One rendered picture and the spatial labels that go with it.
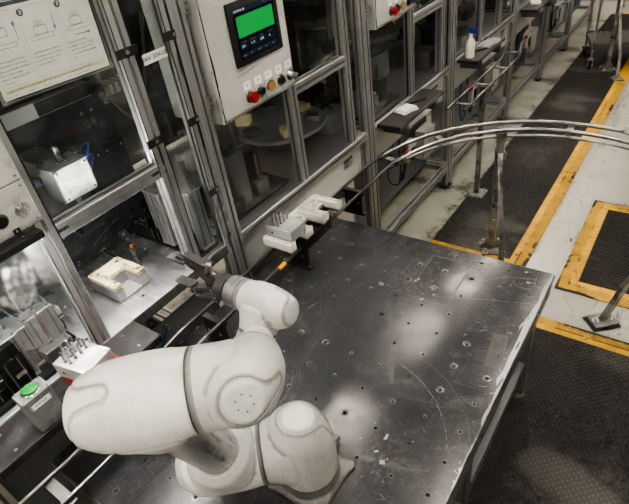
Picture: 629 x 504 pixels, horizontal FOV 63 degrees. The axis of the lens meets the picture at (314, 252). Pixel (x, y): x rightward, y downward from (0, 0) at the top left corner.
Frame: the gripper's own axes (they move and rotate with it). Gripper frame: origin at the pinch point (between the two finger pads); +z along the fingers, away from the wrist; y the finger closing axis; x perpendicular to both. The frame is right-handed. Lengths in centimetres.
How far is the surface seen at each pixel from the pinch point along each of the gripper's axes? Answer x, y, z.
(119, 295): 5.9, -18.3, 31.9
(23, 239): 28.3, 24.3, 17.0
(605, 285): -183, -112, -98
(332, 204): -82, -26, 3
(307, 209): -73, -24, 10
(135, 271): -3.4, -15.1, 33.1
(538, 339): -128, -111, -78
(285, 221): -56, -20, 8
